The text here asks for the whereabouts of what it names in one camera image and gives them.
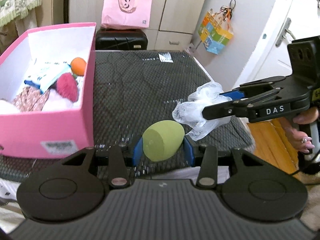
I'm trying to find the green egg-shaped sponge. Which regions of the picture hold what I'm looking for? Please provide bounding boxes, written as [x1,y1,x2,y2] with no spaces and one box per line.
[142,120,184,162]

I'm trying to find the white mesh bath pouf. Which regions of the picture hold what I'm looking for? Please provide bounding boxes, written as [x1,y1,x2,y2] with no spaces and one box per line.
[172,81,231,141]

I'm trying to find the purple plush toy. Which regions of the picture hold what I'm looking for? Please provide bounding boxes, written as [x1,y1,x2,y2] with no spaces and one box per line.
[42,89,81,112]

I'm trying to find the orange foam ball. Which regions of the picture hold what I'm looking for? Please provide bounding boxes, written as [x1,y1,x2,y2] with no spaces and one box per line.
[71,57,87,76]

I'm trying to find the blue white wet wipes pack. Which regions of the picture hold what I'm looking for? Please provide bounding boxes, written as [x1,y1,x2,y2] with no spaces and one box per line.
[24,61,71,94]

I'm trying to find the person's right hand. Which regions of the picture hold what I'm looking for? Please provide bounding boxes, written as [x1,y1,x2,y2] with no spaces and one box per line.
[281,108,320,155]

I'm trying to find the black woven table mat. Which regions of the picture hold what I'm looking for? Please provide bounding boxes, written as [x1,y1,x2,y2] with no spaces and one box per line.
[1,50,255,183]

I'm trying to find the colourful gift bag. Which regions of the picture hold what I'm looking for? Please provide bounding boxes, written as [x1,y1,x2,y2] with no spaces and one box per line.
[198,0,236,55]

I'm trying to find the pink cardboard storage box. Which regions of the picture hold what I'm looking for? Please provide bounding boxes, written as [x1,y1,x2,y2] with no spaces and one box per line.
[1,22,96,159]

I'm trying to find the magenta fluffy pompom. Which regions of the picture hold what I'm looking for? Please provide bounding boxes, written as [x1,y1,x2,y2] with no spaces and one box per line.
[56,73,78,102]

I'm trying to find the beige wardrobe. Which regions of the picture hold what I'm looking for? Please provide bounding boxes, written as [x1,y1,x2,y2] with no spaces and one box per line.
[37,0,204,50]

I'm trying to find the black suitcase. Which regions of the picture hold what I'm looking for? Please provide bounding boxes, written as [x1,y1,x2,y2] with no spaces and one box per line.
[95,28,148,50]

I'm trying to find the pink floral scrunchie cloth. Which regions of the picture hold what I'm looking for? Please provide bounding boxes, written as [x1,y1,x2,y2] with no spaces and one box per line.
[12,86,50,112]

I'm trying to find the white plush toy brown ears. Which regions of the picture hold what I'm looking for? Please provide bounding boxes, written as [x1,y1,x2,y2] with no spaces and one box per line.
[0,99,21,115]

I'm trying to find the pink paper shopping bag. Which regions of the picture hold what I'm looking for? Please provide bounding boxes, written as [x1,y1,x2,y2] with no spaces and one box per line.
[101,0,152,30]

